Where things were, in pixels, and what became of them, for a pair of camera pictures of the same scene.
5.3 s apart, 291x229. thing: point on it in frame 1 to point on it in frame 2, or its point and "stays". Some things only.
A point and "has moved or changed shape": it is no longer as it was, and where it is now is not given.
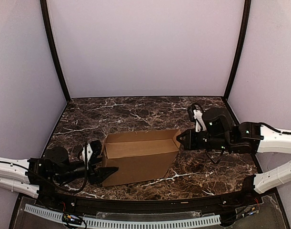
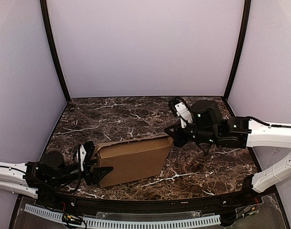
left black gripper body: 93,175 stays
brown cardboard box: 139,155 has moved or changed shape
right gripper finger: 185,137 to 174,127
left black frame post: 44,10 stays
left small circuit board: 71,219 stays
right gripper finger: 185,140 to 171,132
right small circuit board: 247,210 stays
